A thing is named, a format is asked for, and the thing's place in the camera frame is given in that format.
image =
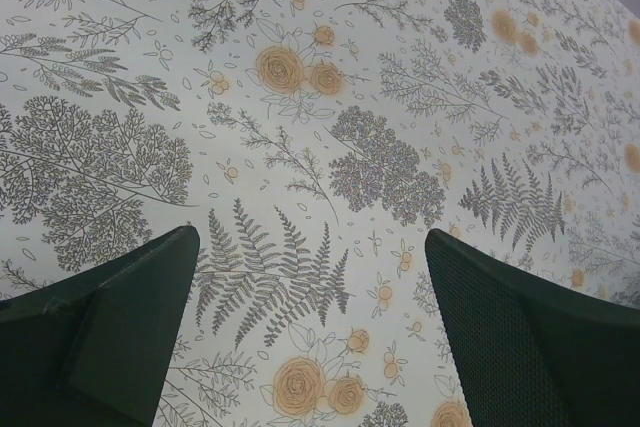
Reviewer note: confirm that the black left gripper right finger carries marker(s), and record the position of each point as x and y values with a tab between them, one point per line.
529	352

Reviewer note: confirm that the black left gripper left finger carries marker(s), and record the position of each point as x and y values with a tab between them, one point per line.
94	349

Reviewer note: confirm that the floral patterned table mat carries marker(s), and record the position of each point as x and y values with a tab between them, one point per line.
314	144

